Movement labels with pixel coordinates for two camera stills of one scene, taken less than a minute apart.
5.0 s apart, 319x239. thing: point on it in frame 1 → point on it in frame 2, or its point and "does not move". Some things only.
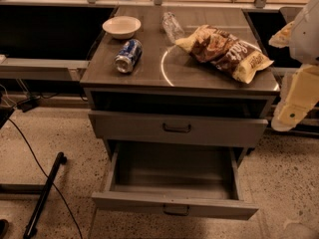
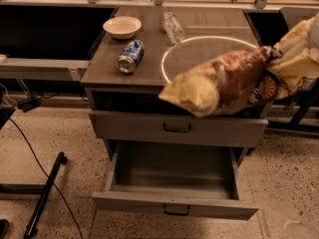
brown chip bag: x=227 y=53 → x=224 y=84
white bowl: x=122 y=27 does not move
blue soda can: x=129 y=56 does not move
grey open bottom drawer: x=188 y=179 does not move
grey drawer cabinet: x=179 y=82 does not move
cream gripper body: x=306 y=39 → x=315 y=34
